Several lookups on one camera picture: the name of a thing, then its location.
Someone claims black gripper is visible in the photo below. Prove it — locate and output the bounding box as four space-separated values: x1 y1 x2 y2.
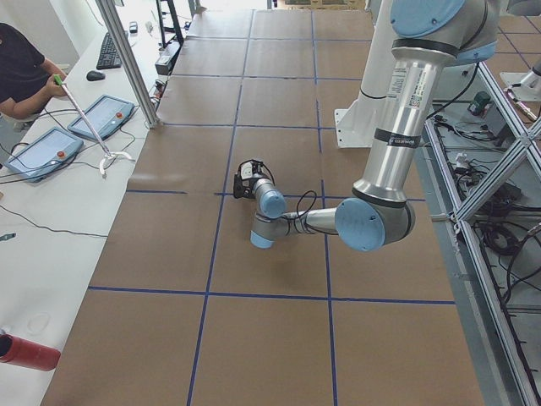
232 159 275 200

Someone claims reacher grabber stick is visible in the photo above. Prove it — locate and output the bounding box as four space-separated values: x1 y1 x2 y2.
52 74 135 178

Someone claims black keyboard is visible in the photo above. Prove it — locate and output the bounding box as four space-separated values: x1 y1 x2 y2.
96 32 122 70

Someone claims aluminium frame post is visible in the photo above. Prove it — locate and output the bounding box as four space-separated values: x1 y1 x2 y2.
96 0 160 129

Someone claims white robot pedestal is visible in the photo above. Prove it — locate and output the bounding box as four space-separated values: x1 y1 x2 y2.
335 0 396 148

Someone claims teach pendant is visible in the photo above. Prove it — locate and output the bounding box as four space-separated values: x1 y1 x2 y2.
4 127 84 182
68 95 135 141

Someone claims near teach pendant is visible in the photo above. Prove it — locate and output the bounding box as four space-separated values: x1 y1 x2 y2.
4 127 84 182

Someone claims seated person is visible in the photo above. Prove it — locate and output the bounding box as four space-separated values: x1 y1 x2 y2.
1 23 66 120

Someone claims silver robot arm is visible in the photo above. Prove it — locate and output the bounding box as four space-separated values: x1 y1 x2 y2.
234 1 500 251

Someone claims aluminium side frame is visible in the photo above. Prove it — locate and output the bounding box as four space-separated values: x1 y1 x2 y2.
417 53 540 405

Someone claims black computer mouse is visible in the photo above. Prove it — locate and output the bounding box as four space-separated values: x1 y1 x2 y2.
86 70 106 82

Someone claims red bottle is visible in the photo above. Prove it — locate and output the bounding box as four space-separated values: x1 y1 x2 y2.
1 334 61 371

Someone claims far teach pendant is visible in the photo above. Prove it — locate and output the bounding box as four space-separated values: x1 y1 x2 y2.
68 95 135 141

